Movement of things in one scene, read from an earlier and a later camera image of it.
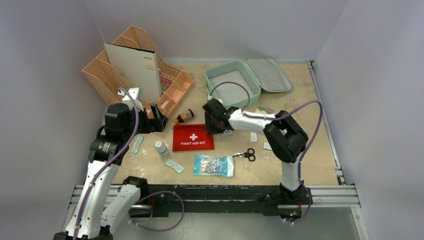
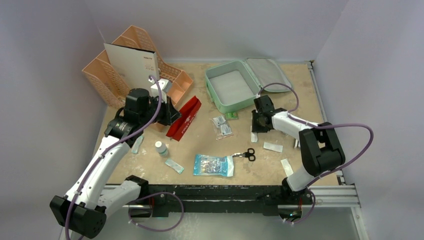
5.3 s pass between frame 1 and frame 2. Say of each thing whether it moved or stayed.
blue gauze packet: stayed
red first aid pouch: moved
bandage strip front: stayed
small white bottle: stayed
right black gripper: moved
